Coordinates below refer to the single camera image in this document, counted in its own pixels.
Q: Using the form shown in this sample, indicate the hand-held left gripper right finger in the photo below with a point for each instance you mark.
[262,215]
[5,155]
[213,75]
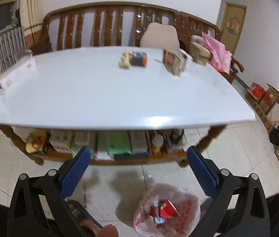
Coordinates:
[202,171]

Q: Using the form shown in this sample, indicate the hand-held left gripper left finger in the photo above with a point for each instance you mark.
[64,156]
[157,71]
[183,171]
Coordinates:
[76,170]

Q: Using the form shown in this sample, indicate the translucent red print plastic bag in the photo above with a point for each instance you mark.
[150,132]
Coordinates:
[186,212]

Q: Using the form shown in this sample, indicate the red paper cup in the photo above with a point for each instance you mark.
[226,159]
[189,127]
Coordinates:
[169,208]

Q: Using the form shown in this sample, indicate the pale green box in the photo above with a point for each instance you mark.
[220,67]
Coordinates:
[81,140]

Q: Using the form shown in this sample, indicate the row of cardboard boxes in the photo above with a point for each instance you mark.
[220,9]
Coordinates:
[277,108]

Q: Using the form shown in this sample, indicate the white red box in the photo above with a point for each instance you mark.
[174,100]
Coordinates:
[60,140]

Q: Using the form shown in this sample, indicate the white top wooden table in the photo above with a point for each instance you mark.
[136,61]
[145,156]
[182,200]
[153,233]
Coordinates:
[208,138]

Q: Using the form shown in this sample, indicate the green wipes pack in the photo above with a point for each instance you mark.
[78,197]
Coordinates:
[116,143]

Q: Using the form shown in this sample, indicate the yellow snack bag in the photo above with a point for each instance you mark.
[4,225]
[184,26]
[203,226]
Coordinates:
[34,143]

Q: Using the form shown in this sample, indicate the orange bottle white cap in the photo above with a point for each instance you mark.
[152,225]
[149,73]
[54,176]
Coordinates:
[157,142]

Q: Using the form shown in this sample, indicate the grey box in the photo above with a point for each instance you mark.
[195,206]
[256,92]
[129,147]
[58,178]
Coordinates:
[138,142]

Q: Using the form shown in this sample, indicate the person's right leg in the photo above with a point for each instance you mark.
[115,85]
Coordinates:
[277,214]

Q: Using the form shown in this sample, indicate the yellow door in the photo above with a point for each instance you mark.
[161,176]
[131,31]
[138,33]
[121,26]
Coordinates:
[238,42]

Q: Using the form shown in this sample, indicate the pink plastic bag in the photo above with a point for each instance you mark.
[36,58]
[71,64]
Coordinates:
[215,51]

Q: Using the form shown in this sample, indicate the small purple packet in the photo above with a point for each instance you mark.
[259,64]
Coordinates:
[0,87]

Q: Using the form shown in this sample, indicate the long white box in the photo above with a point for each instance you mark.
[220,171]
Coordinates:
[17,71]

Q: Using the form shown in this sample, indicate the white barcode box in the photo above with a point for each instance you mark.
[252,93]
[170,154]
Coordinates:
[185,57]

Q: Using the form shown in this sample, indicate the green beige carton box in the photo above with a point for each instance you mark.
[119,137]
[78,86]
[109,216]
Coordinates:
[199,51]

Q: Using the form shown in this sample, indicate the yellow snack wrapper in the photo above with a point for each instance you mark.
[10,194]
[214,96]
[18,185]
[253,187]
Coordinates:
[125,59]

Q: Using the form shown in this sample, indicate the hanging door decoration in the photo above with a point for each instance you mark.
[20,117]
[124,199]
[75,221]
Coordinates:
[233,25]

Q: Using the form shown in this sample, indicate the glass mug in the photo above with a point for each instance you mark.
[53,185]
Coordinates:
[27,52]

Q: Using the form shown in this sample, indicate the black orange small box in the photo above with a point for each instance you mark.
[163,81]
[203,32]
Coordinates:
[139,58]

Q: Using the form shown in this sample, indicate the white bundle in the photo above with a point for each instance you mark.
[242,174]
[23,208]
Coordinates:
[196,38]

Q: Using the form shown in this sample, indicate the grey radiator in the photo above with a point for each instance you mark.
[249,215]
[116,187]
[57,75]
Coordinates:
[7,47]

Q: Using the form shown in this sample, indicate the beige cushion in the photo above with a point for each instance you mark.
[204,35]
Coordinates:
[159,36]

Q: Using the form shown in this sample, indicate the wooden armchair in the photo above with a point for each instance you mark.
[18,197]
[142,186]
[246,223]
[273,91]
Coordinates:
[196,23]

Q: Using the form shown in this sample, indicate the wooden slatted sofa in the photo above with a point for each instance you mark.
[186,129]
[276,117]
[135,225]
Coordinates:
[105,22]

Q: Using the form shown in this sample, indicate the cream patterned curtain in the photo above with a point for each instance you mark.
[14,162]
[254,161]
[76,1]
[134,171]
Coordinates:
[31,9]

